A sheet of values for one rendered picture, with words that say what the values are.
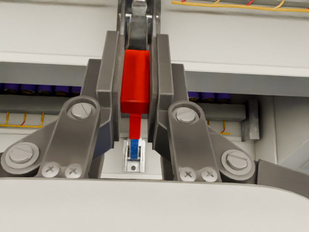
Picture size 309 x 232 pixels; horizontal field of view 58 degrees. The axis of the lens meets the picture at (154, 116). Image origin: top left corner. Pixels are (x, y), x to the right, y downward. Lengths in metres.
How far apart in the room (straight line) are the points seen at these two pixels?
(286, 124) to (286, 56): 0.13
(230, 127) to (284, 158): 0.08
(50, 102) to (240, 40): 0.23
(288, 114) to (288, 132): 0.02
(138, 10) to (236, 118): 0.23
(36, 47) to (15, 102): 0.18
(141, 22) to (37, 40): 0.07
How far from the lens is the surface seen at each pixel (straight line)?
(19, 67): 0.20
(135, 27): 0.16
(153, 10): 0.17
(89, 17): 0.19
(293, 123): 0.31
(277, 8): 0.21
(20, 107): 0.36
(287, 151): 0.32
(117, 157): 0.35
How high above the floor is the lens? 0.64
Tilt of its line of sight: 57 degrees down
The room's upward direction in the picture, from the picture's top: 8 degrees clockwise
